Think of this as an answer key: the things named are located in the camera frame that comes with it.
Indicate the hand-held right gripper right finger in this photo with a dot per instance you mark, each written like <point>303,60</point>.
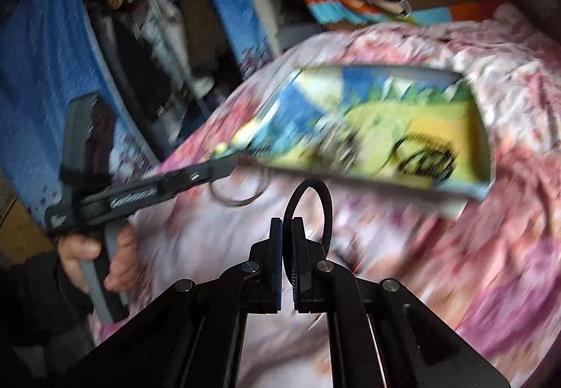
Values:
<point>301,256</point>

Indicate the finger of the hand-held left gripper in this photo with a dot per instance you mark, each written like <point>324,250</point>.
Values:
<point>201,175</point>

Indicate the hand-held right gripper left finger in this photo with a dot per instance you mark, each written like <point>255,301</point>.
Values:
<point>275,250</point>

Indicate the cardboard tray with crayon drawing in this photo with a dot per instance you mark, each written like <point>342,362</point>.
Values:
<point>372,134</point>

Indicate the person's left forearm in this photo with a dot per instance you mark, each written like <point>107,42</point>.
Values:
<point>35,296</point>

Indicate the person's left hand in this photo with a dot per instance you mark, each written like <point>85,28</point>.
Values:
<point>122,252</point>

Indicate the pink floral blanket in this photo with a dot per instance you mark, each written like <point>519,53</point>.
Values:
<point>416,248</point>

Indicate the wide blue dotted wardrobe curtain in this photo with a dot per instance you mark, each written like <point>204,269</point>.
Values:
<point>48,64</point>

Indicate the narrow blue dotted wardrobe curtain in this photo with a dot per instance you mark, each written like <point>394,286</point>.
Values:
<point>232,2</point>

